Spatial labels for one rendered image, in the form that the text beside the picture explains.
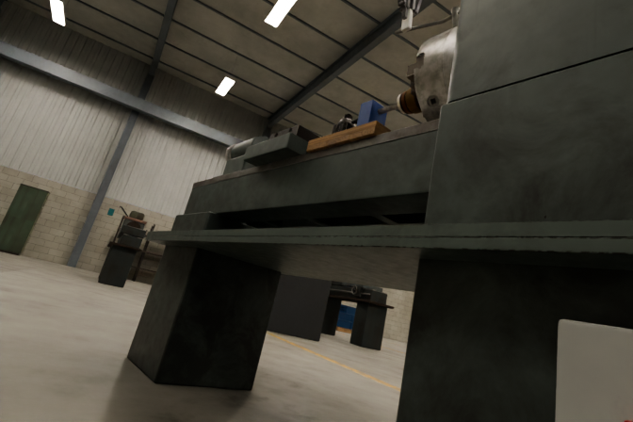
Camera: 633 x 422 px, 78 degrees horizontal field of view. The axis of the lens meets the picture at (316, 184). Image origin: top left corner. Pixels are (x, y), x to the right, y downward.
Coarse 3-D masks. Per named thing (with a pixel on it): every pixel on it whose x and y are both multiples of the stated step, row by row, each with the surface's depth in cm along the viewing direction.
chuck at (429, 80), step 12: (444, 36) 103; (420, 48) 108; (432, 48) 103; (432, 60) 102; (420, 72) 104; (432, 72) 101; (420, 84) 104; (432, 84) 101; (444, 84) 99; (420, 96) 105; (444, 96) 100; (432, 108) 104; (432, 120) 106
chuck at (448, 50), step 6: (456, 30) 101; (450, 36) 101; (450, 42) 99; (444, 48) 100; (450, 48) 98; (444, 54) 99; (450, 54) 98; (444, 60) 99; (450, 60) 97; (444, 66) 99; (450, 66) 97; (444, 72) 99; (450, 72) 97
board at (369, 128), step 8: (352, 128) 113; (360, 128) 110; (368, 128) 108; (376, 128) 106; (384, 128) 108; (328, 136) 121; (336, 136) 118; (344, 136) 115; (352, 136) 112; (360, 136) 109; (368, 136) 107; (312, 144) 127; (320, 144) 123; (328, 144) 120; (336, 144) 117
